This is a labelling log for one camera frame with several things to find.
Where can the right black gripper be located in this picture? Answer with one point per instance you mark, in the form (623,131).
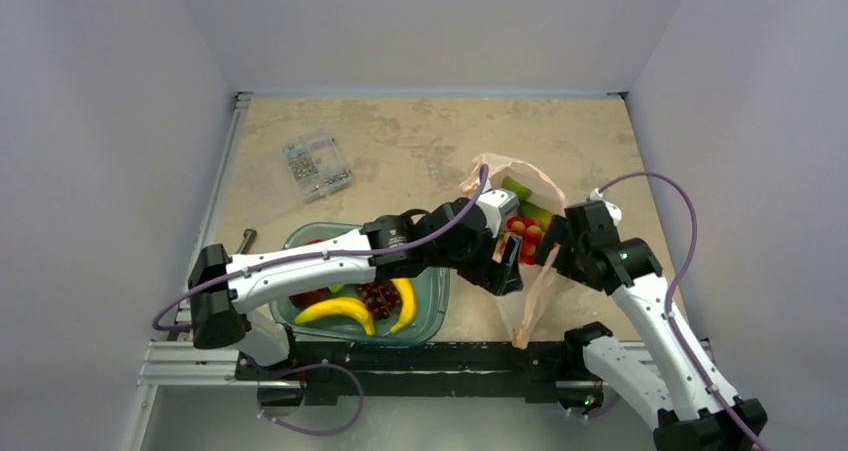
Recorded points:
(556,247)

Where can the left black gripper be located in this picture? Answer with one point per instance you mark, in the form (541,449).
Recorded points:
(504,279)

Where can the red cherry bunch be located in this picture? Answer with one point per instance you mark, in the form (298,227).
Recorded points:
(531,233)

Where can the orange plastic bag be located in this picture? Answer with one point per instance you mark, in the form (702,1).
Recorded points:
(521,311)

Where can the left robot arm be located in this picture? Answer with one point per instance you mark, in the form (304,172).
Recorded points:
(225,290)

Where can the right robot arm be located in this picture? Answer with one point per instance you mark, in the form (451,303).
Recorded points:
(682,396)

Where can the green orange fake mango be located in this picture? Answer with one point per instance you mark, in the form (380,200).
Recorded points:
(540,216)

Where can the green fake fruit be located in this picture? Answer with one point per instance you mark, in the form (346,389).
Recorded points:
(522,192)

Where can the right yellow fake banana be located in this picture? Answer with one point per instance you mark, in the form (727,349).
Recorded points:
(408,312)

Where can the yellow fake banana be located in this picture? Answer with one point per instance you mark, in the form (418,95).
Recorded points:
(408,312)
(343,306)

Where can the purple fake grape bunch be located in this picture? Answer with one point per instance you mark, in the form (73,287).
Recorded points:
(381,298)

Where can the front yellow fake banana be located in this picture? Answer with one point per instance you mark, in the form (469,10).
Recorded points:
(343,306)

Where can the dark red fake plum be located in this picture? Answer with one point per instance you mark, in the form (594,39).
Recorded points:
(307,299)

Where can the teal plastic tray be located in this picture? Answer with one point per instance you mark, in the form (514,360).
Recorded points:
(431,289)

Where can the clear screw box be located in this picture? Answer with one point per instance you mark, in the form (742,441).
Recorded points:
(316,163)

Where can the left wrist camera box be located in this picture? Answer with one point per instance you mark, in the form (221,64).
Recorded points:
(497,206)

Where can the black base frame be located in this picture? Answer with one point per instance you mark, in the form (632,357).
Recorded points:
(323,371)

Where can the black metal clamp handle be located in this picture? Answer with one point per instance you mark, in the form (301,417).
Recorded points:
(248,239)

